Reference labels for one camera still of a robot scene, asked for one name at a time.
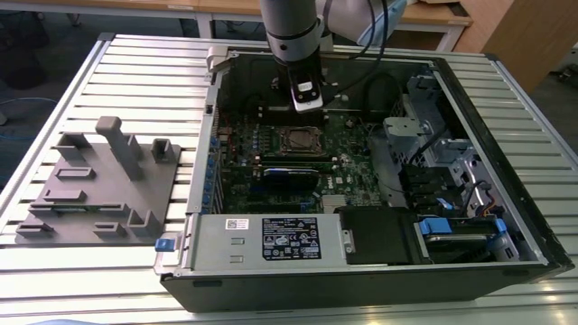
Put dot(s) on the wooden cabinet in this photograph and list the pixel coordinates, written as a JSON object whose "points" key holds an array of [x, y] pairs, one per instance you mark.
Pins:
{"points": [[533, 34]]}

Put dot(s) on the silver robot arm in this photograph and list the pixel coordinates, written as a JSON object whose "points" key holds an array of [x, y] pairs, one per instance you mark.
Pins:
{"points": [[289, 27]]}

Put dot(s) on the blue disk carrier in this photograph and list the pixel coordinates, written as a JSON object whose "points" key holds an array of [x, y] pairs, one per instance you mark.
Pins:
{"points": [[433, 226]]}

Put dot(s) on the dark office chair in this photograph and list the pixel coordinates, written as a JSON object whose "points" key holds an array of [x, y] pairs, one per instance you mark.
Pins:
{"points": [[23, 54]]}

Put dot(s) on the black plastic bracket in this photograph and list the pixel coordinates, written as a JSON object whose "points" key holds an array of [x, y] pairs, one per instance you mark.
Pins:
{"points": [[425, 183]]}

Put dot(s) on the silver finned heatsink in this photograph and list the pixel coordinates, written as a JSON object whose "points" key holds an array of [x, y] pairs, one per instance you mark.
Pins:
{"points": [[334, 200]]}

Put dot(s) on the green motherboard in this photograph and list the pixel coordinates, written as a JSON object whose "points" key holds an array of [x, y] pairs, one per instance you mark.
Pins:
{"points": [[357, 169]]}

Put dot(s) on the silver CPU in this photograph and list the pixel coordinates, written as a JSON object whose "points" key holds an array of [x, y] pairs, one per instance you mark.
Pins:
{"points": [[302, 139]]}

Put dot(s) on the grey parts rack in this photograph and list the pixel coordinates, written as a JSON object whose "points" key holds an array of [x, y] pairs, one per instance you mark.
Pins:
{"points": [[113, 189]]}

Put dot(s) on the CPU socket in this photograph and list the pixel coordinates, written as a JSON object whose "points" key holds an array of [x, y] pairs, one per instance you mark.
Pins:
{"points": [[284, 152]]}

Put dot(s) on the metal drive cage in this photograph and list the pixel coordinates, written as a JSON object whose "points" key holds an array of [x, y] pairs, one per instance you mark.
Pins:
{"points": [[452, 149]]}

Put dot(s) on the wooden desk white frame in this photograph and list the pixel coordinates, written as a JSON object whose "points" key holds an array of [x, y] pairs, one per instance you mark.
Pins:
{"points": [[113, 10], [442, 18]]}

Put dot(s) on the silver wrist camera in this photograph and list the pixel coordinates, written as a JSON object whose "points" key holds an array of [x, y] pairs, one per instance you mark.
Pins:
{"points": [[308, 96]]}

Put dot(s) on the blue case latch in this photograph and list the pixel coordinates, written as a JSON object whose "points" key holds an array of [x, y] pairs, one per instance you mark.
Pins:
{"points": [[165, 245]]}

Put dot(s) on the silver metal bracket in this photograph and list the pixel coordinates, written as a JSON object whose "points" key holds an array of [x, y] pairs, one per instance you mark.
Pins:
{"points": [[402, 128]]}

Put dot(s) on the black graphics card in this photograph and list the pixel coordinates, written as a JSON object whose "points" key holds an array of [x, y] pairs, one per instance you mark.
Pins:
{"points": [[289, 181]]}

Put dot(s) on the silver power supply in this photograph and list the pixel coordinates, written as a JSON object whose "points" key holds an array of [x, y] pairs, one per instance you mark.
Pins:
{"points": [[213, 237]]}

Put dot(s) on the black PC case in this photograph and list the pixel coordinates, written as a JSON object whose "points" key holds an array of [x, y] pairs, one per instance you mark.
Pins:
{"points": [[361, 291]]}

